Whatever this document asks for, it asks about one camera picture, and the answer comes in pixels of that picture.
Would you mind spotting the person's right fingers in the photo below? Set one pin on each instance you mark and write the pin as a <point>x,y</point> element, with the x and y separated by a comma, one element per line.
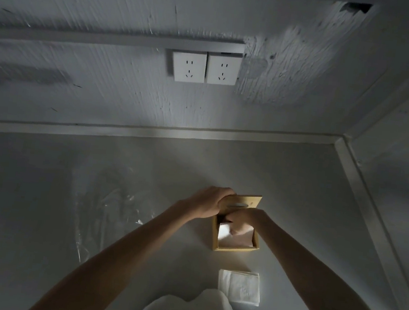
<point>238,226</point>

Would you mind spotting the white wall socket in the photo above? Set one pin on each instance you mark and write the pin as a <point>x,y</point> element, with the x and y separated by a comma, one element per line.
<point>222,69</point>
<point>188,67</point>

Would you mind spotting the person's left hand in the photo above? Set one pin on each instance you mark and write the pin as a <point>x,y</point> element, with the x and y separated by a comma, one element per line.
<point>208,201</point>

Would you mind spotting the person's right hand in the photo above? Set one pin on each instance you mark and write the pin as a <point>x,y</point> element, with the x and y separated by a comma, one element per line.
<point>245,219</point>

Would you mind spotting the person's left fingers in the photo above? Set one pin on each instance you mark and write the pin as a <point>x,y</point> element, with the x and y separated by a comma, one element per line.
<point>226,197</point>

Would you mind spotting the stack of white napkins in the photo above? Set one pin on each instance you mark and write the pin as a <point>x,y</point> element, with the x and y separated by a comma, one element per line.
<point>239,286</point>

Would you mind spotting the wooden tissue box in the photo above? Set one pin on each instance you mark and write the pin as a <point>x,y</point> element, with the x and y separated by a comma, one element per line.
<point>235,246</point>

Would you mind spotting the wooden tissue box lid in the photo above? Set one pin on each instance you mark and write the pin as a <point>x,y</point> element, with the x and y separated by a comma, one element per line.
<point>245,202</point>

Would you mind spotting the white tissues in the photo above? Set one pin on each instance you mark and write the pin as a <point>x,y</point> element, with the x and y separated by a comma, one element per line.
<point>233,238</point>

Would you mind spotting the person's right forearm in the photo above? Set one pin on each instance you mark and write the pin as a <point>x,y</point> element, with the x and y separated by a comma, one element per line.
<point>316,285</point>

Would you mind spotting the person's left forearm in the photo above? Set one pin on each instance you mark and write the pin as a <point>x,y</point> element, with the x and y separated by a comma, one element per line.
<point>117,257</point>

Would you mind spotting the clear plastic wrapper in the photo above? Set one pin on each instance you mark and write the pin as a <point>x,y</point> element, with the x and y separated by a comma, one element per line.
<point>108,208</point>

